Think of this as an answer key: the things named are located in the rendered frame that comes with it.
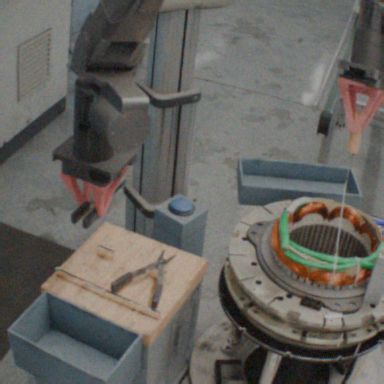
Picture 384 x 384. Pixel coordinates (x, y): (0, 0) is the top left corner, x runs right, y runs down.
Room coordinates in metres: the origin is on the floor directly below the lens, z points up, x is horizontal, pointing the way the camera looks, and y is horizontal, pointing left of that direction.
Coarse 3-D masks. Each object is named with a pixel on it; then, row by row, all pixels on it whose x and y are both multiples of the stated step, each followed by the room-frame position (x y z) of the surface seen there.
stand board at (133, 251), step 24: (96, 240) 0.78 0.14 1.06; (120, 240) 0.79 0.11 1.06; (144, 240) 0.80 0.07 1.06; (72, 264) 0.72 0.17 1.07; (96, 264) 0.73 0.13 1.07; (120, 264) 0.73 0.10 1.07; (144, 264) 0.74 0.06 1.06; (168, 264) 0.75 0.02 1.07; (192, 264) 0.75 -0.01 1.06; (48, 288) 0.65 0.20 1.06; (72, 288) 0.66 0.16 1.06; (120, 288) 0.68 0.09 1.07; (144, 288) 0.68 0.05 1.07; (168, 288) 0.69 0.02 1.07; (192, 288) 0.72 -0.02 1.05; (96, 312) 0.62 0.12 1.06; (120, 312) 0.63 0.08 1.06; (168, 312) 0.64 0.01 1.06; (144, 336) 0.59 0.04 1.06
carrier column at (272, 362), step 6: (270, 354) 0.65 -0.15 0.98; (270, 360) 0.65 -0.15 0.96; (276, 360) 0.64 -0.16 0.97; (264, 366) 0.65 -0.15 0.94; (270, 366) 0.65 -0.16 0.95; (276, 366) 0.65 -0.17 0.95; (264, 372) 0.65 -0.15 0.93; (270, 372) 0.64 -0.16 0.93; (276, 372) 0.65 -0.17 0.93; (264, 378) 0.65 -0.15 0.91; (270, 378) 0.64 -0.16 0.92
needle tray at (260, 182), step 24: (240, 168) 1.06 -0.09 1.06; (264, 168) 1.10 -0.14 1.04; (288, 168) 1.10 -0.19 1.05; (312, 168) 1.11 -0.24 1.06; (336, 168) 1.11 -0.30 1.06; (240, 192) 1.00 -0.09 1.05; (264, 192) 1.00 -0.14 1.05; (288, 192) 1.00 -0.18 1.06; (312, 192) 1.00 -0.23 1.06; (336, 192) 1.07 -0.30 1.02; (360, 192) 1.02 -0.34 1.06
